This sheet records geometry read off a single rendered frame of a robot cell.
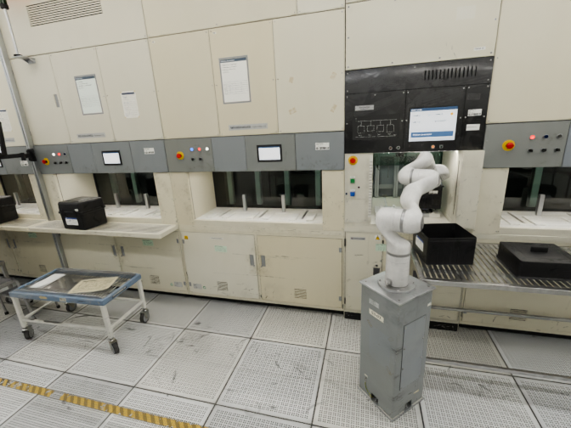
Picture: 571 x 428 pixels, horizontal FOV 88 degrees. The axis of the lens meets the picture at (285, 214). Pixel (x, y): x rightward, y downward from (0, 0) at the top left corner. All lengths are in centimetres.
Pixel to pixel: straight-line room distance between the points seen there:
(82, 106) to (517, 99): 332
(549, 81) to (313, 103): 141
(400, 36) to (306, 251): 164
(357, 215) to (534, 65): 137
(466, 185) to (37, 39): 361
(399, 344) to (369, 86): 160
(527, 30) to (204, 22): 205
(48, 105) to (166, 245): 166
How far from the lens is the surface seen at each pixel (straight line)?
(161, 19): 281
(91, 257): 377
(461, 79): 231
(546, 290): 203
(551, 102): 248
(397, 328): 169
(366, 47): 227
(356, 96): 223
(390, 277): 169
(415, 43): 229
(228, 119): 246
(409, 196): 169
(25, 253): 452
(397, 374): 189
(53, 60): 351
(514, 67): 240
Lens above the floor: 162
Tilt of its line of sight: 17 degrees down
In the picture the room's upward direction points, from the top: 3 degrees counter-clockwise
